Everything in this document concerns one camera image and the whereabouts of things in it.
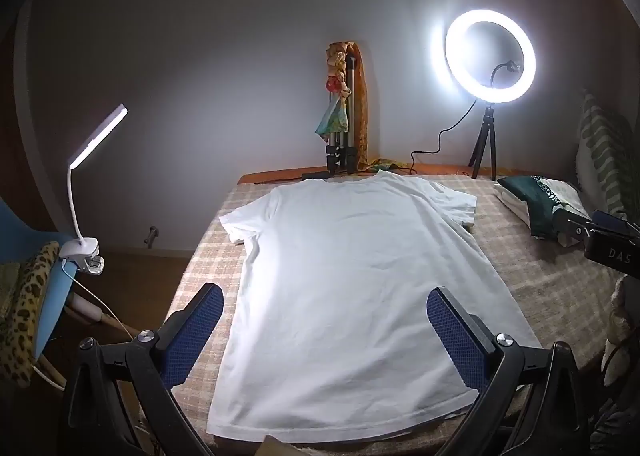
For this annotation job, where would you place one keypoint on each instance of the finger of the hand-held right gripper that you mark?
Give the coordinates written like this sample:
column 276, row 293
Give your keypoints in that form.
column 575, row 226

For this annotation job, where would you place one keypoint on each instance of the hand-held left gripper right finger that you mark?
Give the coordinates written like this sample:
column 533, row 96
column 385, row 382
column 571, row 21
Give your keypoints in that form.
column 457, row 336

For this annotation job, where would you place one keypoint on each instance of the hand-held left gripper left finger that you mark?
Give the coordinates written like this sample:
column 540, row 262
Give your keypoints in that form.
column 195, row 331

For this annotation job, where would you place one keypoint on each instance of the white t-shirt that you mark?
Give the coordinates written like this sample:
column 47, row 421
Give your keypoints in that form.
column 340, row 286

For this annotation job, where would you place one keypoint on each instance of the person's right hand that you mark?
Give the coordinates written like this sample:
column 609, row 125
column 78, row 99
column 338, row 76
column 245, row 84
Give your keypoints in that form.
column 625, row 326

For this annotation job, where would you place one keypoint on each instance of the beige checked blanket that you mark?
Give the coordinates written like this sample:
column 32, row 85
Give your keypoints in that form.
column 525, row 256

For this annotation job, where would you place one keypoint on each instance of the green and white printed cloth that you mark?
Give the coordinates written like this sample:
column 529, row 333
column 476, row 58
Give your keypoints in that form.
column 525, row 196

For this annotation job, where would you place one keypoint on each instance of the green striped pillow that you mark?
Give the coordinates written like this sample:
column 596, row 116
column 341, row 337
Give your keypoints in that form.
column 600, row 151

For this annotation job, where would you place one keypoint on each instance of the metal door stop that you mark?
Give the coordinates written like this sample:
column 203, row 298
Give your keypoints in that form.
column 151, row 235

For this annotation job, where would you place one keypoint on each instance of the blue chair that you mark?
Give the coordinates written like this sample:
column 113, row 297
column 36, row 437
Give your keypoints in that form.
column 55, row 296

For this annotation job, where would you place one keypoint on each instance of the leopard print cloth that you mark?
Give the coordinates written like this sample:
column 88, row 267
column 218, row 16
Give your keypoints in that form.
column 25, row 316

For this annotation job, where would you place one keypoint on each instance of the orange bed sheet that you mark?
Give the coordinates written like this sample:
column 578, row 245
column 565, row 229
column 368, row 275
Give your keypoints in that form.
column 270, row 177

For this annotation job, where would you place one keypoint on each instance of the black gooseneck phone holder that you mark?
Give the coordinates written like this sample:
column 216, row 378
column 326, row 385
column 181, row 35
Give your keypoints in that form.
column 495, row 71

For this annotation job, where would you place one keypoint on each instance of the white clip desk lamp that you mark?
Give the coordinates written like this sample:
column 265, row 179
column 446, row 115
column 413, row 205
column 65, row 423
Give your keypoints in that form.
column 100, row 131

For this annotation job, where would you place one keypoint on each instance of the colourful printed cloth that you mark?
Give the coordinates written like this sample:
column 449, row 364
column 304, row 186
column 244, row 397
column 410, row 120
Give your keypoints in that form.
column 337, row 111

